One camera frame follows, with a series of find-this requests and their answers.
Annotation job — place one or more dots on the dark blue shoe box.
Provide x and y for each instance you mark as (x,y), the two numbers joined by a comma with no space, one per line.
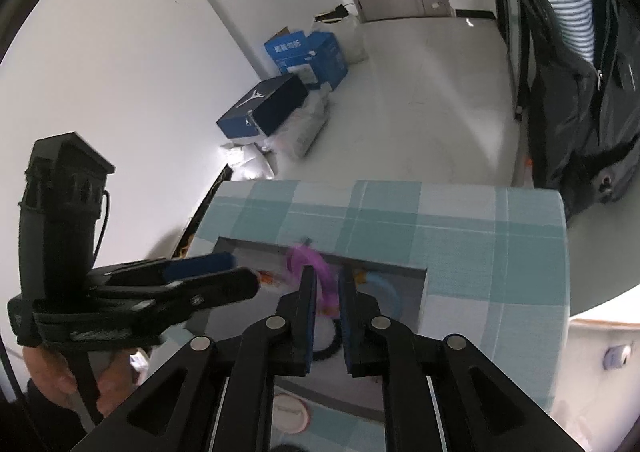
(250,107)

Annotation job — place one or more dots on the red rimmed round badge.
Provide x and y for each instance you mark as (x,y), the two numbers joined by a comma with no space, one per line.
(290,414)

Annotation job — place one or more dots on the white plastic bags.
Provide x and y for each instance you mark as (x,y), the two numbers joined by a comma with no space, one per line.
(245,162)

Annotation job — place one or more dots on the black flat board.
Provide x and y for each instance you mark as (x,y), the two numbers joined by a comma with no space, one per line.
(200,212)

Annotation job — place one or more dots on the grey cardboard box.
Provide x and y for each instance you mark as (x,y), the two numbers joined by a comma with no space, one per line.
(405,292)

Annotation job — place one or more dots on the person's left forearm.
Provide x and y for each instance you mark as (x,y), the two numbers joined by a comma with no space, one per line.
(40,427)

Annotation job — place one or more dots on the clear plastic bag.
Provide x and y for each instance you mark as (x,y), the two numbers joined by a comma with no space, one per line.
(300,127)

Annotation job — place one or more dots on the black backpack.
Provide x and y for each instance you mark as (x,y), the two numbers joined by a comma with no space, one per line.
(565,107)

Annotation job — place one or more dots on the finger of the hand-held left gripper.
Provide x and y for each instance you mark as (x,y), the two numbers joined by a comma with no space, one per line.
(200,265)
(220,289)

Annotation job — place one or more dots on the red hair clip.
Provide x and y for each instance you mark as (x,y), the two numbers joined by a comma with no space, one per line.
(265,277)

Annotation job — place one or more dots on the checked blue tablecloth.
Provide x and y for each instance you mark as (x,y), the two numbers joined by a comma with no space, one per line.
(475,257)

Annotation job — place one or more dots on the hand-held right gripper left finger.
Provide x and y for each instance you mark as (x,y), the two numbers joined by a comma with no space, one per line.
(311,317)

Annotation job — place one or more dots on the white sack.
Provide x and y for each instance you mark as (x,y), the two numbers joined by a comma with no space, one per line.
(350,40)

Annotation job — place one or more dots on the black framed glass door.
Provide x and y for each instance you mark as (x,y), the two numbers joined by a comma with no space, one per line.
(505,7)

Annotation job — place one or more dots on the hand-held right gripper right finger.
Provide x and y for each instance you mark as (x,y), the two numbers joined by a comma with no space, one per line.
(347,327)

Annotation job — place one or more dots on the blue carton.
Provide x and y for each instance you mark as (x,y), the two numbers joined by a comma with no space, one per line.
(325,57)

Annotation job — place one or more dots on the person's left hand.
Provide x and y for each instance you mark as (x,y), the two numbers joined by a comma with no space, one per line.
(47,374)

